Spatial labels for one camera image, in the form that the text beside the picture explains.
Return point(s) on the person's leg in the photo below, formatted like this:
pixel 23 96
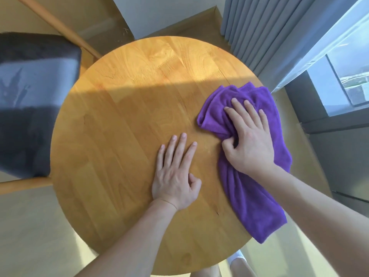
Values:
pixel 206 271
pixel 243 268

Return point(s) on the purple microfibre cloth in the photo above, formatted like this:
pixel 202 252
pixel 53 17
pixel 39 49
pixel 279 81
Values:
pixel 250 199

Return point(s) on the person's left leg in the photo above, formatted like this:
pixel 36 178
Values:
pixel 206 271

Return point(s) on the wooden chair with black seat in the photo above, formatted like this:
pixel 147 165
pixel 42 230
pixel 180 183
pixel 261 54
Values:
pixel 31 112

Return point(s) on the person's right white sock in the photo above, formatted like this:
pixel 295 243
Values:
pixel 237 255

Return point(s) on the person's left hand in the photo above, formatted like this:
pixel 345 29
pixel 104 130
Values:
pixel 174 178

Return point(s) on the grey pleated curtain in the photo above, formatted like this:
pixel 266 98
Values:
pixel 259 34

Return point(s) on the large glass window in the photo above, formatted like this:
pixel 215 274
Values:
pixel 340 83

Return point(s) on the person's right hand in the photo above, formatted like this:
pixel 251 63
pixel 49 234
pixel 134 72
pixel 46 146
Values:
pixel 250 144

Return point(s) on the person's right forearm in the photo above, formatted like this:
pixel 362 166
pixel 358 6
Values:
pixel 317 216

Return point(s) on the round wooden table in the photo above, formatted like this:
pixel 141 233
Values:
pixel 115 141

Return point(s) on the person's right leg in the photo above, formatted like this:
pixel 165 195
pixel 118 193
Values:
pixel 243 268

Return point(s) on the person's left forearm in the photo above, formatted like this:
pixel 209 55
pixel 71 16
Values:
pixel 129 242

